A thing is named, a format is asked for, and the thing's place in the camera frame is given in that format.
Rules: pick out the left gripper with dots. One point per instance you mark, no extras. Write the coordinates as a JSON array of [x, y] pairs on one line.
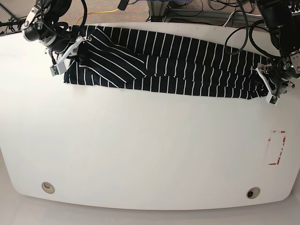
[[284, 69]]

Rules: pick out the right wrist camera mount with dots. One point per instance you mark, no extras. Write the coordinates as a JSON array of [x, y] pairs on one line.
[[65, 58]]

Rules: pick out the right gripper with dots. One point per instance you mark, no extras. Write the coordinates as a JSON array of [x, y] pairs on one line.
[[42, 24]]

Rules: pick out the navy white striped T-shirt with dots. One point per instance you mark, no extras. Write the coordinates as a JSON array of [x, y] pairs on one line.
[[158, 62]]

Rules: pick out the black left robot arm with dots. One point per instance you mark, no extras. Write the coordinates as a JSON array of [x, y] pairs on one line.
[[284, 29]]

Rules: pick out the left table cable grommet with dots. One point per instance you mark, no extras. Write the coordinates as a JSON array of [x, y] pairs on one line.
[[48, 187]]

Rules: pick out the table cable grommet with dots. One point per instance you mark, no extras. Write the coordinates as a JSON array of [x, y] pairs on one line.
[[48, 187], [253, 193]]

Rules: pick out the black tripod on floor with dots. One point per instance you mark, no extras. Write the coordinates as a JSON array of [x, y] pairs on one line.
[[13, 25]]

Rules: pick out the red tape rectangle marking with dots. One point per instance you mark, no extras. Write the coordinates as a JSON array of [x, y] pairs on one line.
[[275, 146]]

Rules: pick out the right table cable grommet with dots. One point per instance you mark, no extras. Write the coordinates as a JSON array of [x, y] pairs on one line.
[[253, 193]]

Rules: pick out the aluminium frame stand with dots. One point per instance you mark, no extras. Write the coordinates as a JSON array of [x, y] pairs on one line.
[[166, 10]]

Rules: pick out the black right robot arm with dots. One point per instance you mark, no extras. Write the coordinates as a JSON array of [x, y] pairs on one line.
[[53, 3]]

